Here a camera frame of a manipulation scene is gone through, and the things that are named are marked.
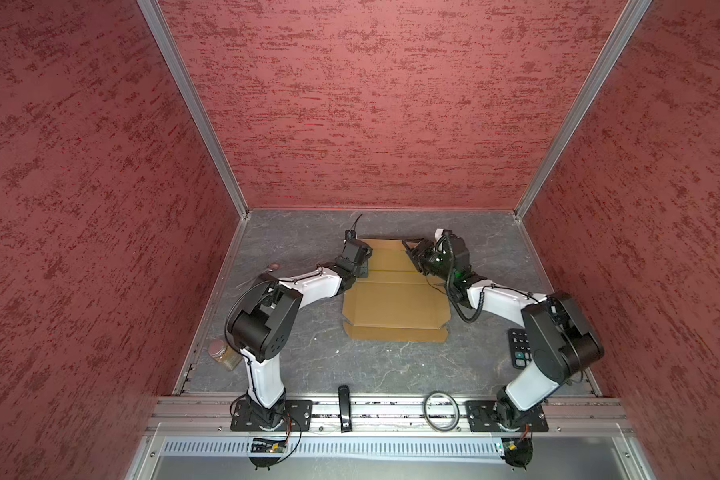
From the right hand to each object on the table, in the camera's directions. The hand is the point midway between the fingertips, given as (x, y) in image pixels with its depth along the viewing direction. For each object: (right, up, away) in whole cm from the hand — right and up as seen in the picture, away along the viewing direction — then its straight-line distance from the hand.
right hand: (399, 249), depth 88 cm
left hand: (-13, -6, +9) cm, 17 cm away
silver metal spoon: (-44, -7, +17) cm, 47 cm away
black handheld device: (-15, -39, -16) cm, 45 cm away
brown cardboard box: (0, -17, +7) cm, 19 cm away
